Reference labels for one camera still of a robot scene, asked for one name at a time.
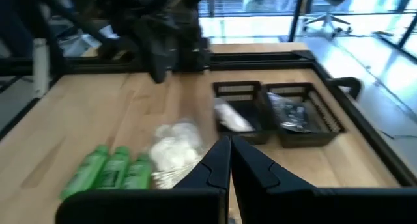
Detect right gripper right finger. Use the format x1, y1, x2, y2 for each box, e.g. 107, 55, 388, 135
231, 135, 417, 224

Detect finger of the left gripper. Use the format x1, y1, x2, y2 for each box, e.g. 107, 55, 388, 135
162, 18, 211, 83
97, 18, 164, 83

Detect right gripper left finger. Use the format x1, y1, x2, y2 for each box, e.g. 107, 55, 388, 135
54, 135, 232, 224

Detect green shampoo bottle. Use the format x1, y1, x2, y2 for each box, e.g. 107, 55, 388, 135
59, 145, 110, 201
122, 153, 153, 190

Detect small cotton ball bag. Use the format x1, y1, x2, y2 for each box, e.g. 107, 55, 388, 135
213, 98, 255, 133

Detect bagged black oval pad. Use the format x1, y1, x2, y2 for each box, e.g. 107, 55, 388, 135
266, 91, 319, 133

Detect large cotton swab bag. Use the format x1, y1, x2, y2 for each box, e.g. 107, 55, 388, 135
148, 119, 211, 189

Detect black plastic mesh basket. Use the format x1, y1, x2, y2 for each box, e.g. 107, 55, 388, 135
212, 80, 273, 146
264, 81, 347, 149

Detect green packets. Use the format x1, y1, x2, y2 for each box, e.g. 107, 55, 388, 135
94, 146, 131, 189

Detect office chair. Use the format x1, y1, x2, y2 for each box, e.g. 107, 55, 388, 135
301, 0, 356, 35

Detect white cylindrical post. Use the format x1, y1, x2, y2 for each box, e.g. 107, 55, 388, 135
31, 37, 50, 98

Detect black frame handle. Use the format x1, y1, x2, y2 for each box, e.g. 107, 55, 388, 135
326, 76, 363, 100

